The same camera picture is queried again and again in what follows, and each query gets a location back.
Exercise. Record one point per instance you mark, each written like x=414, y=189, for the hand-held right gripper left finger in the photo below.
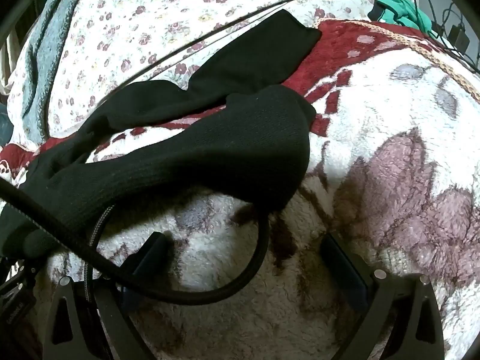
x=149, y=258

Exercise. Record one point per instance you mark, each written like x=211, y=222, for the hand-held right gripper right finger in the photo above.
x=343, y=266

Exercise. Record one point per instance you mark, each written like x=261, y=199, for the black pants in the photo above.
x=225, y=150

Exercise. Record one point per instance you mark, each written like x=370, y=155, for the red white floral fleece blanket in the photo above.
x=393, y=120

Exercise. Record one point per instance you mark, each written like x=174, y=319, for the teal fleece jacket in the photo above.
x=45, y=52

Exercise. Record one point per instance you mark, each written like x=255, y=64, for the cream satin cloth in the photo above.
x=7, y=60

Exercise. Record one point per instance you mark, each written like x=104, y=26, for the white floral quilt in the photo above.
x=150, y=15

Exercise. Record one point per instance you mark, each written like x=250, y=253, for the black charger adapter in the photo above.
x=459, y=36

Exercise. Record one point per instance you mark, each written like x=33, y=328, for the green cloth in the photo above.
x=397, y=7

